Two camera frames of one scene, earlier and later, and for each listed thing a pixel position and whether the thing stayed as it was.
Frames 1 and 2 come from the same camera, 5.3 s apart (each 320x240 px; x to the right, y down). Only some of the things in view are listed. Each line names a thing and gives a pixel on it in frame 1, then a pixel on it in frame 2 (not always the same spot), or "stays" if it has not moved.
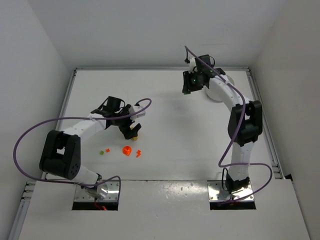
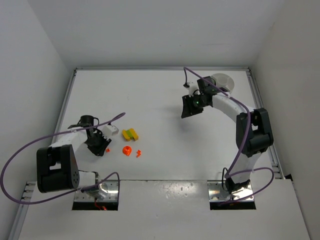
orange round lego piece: (127, 150) stays
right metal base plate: (217, 193) stays
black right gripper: (187, 81) to (188, 106)
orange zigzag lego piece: (139, 153) stays
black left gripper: (126, 128) to (99, 144)
